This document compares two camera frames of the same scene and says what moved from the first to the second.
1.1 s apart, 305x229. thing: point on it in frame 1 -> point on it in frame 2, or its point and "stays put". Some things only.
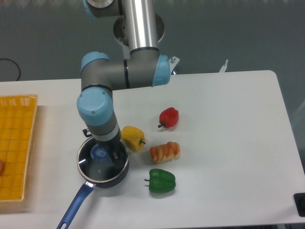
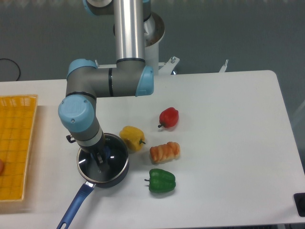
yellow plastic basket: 17,114 stays put
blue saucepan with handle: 96,165 stays put
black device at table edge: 299,200 stays put
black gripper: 114,145 -> 97,148
